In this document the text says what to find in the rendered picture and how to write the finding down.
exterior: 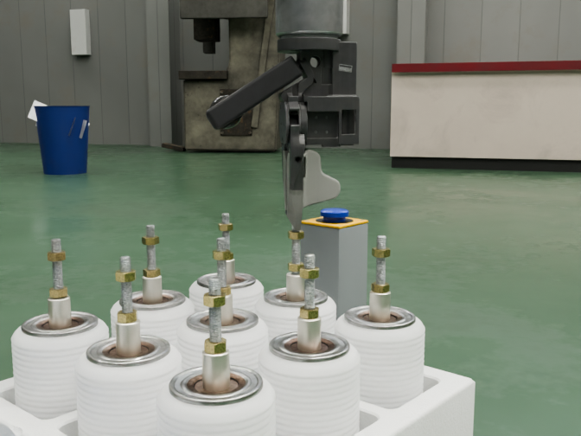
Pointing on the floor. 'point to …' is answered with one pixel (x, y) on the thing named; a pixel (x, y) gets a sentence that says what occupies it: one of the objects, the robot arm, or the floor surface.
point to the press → (259, 22)
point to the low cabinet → (487, 116)
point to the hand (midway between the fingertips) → (290, 218)
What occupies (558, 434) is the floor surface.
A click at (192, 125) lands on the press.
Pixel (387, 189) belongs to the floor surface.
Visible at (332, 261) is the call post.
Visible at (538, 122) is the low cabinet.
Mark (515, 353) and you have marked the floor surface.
